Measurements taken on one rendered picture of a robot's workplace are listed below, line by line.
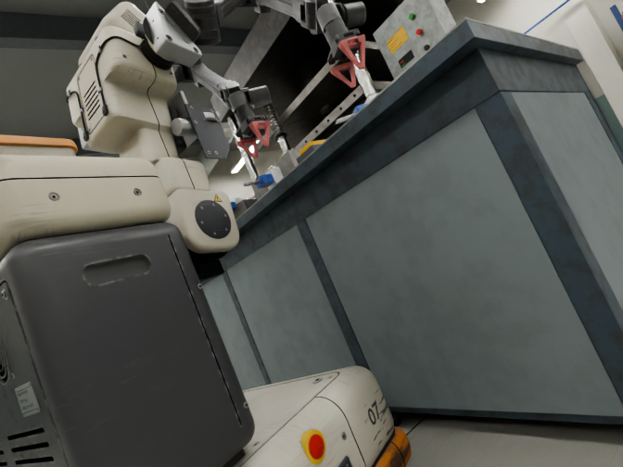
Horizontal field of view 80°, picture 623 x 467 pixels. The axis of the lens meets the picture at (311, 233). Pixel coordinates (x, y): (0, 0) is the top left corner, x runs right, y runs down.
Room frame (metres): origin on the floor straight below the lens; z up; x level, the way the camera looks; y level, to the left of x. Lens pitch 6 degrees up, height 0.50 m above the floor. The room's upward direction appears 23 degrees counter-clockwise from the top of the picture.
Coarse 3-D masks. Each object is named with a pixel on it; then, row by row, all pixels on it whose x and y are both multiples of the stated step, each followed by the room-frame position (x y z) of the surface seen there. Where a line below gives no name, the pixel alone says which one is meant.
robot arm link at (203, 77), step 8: (200, 64) 1.35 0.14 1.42; (192, 72) 1.35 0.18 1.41; (200, 72) 1.30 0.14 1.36; (208, 72) 1.29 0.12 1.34; (200, 80) 1.31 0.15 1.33; (208, 80) 1.24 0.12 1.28; (216, 80) 1.23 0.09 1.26; (224, 80) 1.22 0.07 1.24; (208, 88) 1.28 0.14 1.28; (216, 88) 1.19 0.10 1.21; (224, 88) 1.14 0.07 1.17; (224, 96) 1.16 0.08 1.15; (224, 104) 1.20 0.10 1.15
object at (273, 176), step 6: (276, 168) 1.12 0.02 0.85; (264, 174) 1.10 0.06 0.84; (270, 174) 1.11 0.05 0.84; (276, 174) 1.12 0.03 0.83; (282, 174) 1.13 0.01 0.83; (258, 180) 1.10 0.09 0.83; (264, 180) 1.09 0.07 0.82; (270, 180) 1.10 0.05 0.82; (276, 180) 1.11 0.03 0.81; (258, 186) 1.11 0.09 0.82; (264, 186) 1.12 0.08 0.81; (270, 186) 1.14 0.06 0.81
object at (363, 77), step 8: (328, 0) 1.69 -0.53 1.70; (360, 56) 1.70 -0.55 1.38; (360, 72) 1.70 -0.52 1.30; (368, 72) 1.71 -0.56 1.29; (360, 80) 1.71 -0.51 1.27; (368, 80) 1.69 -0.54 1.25; (368, 88) 1.70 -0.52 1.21; (232, 120) 2.58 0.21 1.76; (232, 128) 2.59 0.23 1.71; (240, 152) 2.61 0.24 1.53; (248, 160) 2.58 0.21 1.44; (248, 168) 2.59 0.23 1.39; (256, 176) 2.59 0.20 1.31
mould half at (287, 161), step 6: (288, 150) 1.12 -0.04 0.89; (294, 150) 1.14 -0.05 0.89; (282, 156) 1.14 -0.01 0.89; (288, 156) 1.12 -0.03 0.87; (294, 156) 1.13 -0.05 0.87; (282, 162) 1.15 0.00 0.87; (288, 162) 1.13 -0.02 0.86; (294, 162) 1.12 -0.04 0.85; (270, 168) 1.21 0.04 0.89; (282, 168) 1.16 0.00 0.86; (288, 168) 1.14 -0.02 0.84; (252, 186) 1.31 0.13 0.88; (258, 192) 1.30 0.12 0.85; (264, 192) 1.27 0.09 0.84; (258, 198) 1.31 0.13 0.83
